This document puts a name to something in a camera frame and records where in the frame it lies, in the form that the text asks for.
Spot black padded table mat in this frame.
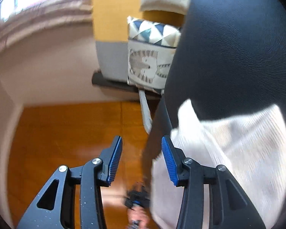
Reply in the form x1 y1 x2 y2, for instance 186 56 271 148
144 0 286 160

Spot beige knit sweater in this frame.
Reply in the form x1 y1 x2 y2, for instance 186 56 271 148
150 98 286 229

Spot person's left hand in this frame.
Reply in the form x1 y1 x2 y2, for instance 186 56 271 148
128 206 149 229

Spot patterned window curtain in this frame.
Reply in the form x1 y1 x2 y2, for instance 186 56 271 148
0 0 93 54

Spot grey yellow blue sofa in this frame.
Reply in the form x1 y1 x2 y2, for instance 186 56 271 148
90 0 186 134

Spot tiger print cushion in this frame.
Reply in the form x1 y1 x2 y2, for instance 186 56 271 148
127 16 181 94

